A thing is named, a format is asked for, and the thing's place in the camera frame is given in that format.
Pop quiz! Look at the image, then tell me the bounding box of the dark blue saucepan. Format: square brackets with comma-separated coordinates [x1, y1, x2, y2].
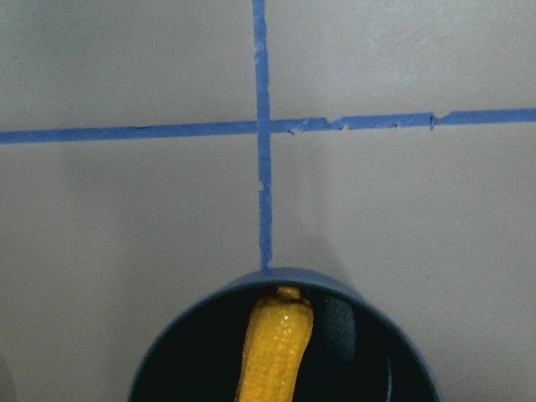
[129, 268, 441, 401]

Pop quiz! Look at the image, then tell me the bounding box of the yellow corn cob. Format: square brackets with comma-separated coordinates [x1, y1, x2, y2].
[234, 286, 313, 402]

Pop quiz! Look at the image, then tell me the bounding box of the horizontal torn blue tape strip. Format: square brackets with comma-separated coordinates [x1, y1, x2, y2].
[1, 108, 535, 145]

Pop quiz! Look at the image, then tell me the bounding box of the vertical blue tape strip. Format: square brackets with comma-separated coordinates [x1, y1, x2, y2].
[252, 0, 272, 271]

